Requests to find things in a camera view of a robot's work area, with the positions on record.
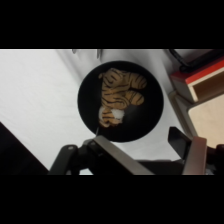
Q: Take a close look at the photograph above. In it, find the light wooden box with slot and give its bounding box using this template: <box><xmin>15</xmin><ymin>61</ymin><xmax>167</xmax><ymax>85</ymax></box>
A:
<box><xmin>187</xmin><ymin>94</ymin><xmax>224</xmax><ymax>140</ymax></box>

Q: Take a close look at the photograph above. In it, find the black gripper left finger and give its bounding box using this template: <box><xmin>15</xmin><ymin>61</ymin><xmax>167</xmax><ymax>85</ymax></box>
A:
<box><xmin>48</xmin><ymin>134</ymin><xmax>155</xmax><ymax>176</ymax></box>

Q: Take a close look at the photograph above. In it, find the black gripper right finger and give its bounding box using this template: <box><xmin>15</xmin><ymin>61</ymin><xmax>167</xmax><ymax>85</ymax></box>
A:
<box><xmin>167</xmin><ymin>126</ymin><xmax>209</xmax><ymax>176</ymax></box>

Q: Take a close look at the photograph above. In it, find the black bowl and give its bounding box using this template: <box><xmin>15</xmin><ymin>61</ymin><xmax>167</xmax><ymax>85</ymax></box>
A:
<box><xmin>76</xmin><ymin>59</ymin><xmax>165</xmax><ymax>144</ymax></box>

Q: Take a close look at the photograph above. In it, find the striped plush tiger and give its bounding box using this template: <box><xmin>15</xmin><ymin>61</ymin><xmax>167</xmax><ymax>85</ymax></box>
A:
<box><xmin>97</xmin><ymin>67</ymin><xmax>149</xmax><ymax>129</ymax></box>

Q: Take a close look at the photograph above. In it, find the red box with black handle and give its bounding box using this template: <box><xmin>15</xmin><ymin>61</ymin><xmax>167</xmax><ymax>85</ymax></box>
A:
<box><xmin>167</xmin><ymin>49</ymin><xmax>224</xmax><ymax>105</ymax></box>

